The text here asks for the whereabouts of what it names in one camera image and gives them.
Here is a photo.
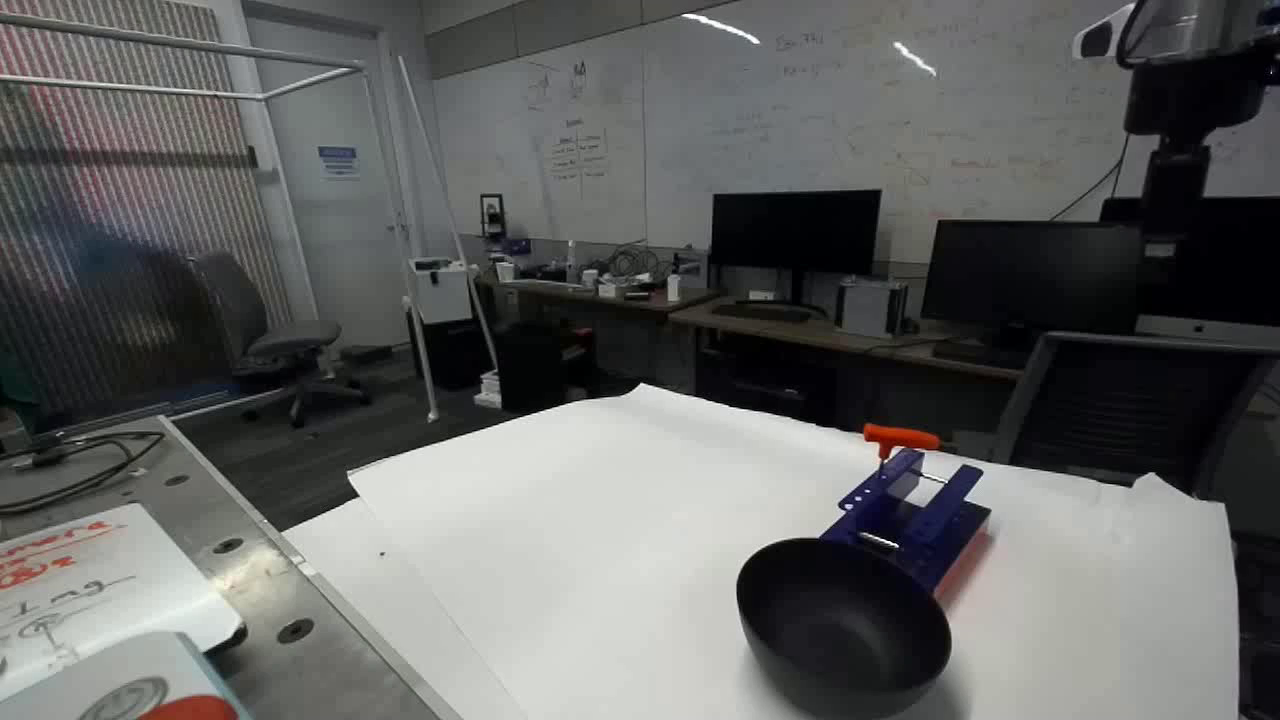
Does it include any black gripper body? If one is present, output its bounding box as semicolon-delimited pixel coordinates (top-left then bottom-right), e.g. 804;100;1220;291
1122;47;1266;147

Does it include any black bowl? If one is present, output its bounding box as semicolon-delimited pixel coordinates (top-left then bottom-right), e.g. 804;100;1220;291
732;532;957;720

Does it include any black monitor with silver base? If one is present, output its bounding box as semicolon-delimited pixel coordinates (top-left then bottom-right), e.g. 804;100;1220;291
1097;193;1280;337

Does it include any wide black computer monitor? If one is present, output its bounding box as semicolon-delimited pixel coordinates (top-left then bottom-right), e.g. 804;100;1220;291
920;216;1149;355

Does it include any grey mesh office chair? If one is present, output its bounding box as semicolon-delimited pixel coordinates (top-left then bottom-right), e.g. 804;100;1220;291
988;327;1280;500

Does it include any white desktop computer box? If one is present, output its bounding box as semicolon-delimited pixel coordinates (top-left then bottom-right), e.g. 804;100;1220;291
835;274;914;341

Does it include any small black computer monitor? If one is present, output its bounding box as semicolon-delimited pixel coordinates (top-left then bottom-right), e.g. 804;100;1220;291
710;189;885;280

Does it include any long wooden office desk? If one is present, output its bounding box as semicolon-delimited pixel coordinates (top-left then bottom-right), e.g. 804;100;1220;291
493;274;1031;433

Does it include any blue plastic rack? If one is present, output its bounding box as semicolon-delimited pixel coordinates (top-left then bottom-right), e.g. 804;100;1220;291
820;446;999;601

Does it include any black keyboard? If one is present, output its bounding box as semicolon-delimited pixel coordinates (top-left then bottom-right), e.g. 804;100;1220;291
710;295;834;327

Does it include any large white paper sheet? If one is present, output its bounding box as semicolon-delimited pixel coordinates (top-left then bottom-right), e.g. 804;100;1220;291
346;382;1243;720

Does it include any white cart with box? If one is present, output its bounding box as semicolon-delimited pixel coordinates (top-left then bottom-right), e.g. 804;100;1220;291
404;252;486;332

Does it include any white paper sheet underneath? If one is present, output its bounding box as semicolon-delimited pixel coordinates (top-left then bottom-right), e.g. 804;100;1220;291
281;497;529;720

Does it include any dark swivel office chair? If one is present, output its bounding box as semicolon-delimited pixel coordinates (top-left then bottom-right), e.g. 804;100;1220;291
190;248;376;433

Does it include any white handwritten paper sheet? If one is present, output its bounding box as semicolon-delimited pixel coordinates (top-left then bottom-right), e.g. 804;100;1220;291
0;500;247;701

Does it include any white red round container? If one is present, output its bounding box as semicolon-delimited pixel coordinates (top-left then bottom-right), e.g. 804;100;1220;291
0;627;251;720

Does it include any black wall device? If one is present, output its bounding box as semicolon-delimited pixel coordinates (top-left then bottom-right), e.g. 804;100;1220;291
477;189;514;248

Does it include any aluminium frame rail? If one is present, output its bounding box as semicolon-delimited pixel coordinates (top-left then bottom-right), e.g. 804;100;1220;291
0;9;368;105

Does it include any wire mesh partition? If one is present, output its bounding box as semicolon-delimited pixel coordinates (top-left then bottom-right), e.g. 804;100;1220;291
0;0;298;433

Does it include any black cable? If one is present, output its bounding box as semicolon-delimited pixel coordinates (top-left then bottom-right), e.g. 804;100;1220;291
0;430;170;520

